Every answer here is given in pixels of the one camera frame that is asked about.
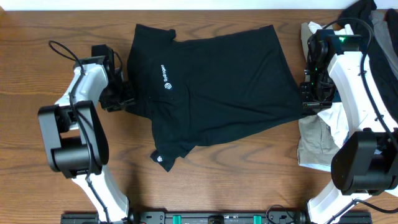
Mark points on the khaki shorts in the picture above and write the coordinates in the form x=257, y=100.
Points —
x=316, y=147

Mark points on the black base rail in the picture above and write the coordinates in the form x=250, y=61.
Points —
x=215, y=218

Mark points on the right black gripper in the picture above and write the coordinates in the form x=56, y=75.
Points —
x=308, y=101

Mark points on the black polo shirt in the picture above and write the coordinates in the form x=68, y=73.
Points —
x=209, y=91

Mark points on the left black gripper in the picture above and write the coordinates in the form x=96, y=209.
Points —
x=119, y=101

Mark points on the grey garment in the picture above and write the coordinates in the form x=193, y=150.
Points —
x=383, y=38

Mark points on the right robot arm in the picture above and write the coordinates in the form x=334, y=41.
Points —
x=366, y=165

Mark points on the black garment with striped band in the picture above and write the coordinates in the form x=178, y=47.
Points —
x=382, y=73

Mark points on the white shirt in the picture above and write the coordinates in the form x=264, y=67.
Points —
x=335, y=117

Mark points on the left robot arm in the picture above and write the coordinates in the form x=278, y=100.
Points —
x=74, y=139

